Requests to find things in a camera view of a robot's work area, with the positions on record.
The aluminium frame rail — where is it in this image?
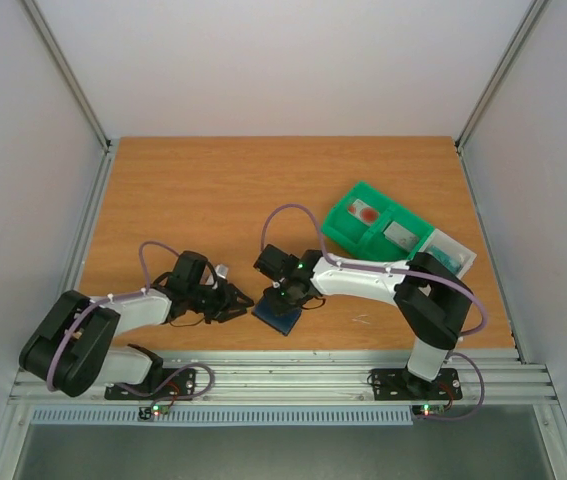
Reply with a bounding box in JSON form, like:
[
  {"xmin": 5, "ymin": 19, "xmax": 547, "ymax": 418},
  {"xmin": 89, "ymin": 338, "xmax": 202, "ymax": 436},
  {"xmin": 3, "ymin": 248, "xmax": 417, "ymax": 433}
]
[{"xmin": 7, "ymin": 349, "xmax": 559, "ymax": 405}]

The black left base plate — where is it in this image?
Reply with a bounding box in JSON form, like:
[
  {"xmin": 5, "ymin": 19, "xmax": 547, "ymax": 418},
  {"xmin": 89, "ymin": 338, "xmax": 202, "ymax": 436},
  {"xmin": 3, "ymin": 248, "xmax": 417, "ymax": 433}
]
[{"xmin": 104, "ymin": 368, "xmax": 197, "ymax": 401}]

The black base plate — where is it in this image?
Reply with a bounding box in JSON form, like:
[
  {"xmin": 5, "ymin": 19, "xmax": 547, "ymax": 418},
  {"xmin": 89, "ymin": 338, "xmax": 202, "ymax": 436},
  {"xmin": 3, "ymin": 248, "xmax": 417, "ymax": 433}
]
[
  {"xmin": 104, "ymin": 368, "xmax": 197, "ymax": 401},
  {"xmin": 367, "ymin": 368, "xmax": 463, "ymax": 402}
]

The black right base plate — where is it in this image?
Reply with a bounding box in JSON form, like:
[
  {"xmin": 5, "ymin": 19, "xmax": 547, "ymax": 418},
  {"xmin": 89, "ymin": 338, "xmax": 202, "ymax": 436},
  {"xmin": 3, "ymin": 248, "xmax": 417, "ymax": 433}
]
[{"xmin": 367, "ymin": 368, "xmax": 463, "ymax": 402}]

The grey slotted cable duct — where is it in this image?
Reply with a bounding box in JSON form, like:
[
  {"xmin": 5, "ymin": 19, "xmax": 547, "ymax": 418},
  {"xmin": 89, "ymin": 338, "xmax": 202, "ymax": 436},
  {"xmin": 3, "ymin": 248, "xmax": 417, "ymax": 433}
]
[{"xmin": 31, "ymin": 405, "xmax": 413, "ymax": 427}]

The white card with red circles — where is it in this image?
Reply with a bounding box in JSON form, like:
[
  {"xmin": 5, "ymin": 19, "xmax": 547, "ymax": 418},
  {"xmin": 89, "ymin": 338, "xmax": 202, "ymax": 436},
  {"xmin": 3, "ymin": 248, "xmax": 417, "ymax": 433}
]
[{"xmin": 347, "ymin": 199, "xmax": 379, "ymax": 225}]

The grey white card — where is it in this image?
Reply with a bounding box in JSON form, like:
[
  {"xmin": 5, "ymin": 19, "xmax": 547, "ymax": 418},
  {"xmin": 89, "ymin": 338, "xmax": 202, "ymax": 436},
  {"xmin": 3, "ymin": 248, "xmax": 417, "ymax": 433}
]
[{"xmin": 383, "ymin": 221, "xmax": 420, "ymax": 252}]

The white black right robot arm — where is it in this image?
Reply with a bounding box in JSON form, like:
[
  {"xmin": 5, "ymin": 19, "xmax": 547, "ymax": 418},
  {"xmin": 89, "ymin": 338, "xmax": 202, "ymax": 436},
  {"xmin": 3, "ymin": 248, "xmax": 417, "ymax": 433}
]
[{"xmin": 254, "ymin": 244, "xmax": 473, "ymax": 399}]

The teal card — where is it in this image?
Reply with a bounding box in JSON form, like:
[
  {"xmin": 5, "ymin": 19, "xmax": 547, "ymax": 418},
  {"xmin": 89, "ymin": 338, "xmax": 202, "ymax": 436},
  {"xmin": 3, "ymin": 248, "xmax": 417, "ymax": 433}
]
[{"xmin": 425, "ymin": 244, "xmax": 463, "ymax": 275}]

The white translucent plastic bin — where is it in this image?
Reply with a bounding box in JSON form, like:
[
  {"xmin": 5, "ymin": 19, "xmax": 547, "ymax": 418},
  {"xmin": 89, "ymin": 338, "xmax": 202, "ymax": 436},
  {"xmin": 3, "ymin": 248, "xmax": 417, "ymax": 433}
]
[{"xmin": 419, "ymin": 229, "xmax": 477, "ymax": 279}]

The dark blue card holder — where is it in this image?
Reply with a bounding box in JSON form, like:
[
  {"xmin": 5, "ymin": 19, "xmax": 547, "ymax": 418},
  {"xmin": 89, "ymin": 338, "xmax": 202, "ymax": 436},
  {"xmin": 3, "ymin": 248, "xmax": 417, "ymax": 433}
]
[{"xmin": 252, "ymin": 298, "xmax": 303, "ymax": 336}]

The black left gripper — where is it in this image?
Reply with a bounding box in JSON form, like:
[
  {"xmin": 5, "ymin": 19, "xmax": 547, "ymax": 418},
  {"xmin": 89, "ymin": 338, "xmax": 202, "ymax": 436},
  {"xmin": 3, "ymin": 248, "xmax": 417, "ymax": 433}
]
[{"xmin": 188, "ymin": 279, "xmax": 255, "ymax": 324}]

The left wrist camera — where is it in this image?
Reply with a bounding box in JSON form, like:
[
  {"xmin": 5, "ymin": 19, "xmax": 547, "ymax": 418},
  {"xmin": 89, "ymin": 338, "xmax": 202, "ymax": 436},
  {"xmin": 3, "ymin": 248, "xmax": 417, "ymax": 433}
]
[{"xmin": 214, "ymin": 264, "xmax": 229, "ymax": 280}]

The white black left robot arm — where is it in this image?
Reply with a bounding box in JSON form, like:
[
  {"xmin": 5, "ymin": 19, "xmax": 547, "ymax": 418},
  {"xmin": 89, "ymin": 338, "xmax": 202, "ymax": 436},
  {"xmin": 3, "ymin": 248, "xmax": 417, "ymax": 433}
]
[{"xmin": 18, "ymin": 251, "xmax": 301, "ymax": 399}]

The green plastic bin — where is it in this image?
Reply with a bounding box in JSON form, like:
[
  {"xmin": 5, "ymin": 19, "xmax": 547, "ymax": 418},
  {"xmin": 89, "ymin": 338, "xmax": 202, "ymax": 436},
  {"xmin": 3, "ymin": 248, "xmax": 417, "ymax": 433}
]
[{"xmin": 322, "ymin": 182, "xmax": 398, "ymax": 261}]

